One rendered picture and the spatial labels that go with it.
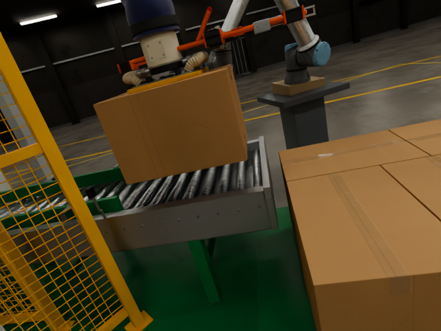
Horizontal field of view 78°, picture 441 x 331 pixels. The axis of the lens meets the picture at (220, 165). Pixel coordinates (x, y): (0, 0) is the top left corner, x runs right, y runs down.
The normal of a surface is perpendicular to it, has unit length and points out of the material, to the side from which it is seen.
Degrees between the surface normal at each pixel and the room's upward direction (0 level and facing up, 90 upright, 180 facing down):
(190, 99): 90
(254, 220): 90
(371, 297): 90
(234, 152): 90
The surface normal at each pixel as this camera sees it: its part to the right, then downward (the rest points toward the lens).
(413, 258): -0.25, -0.90
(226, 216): -0.11, 0.40
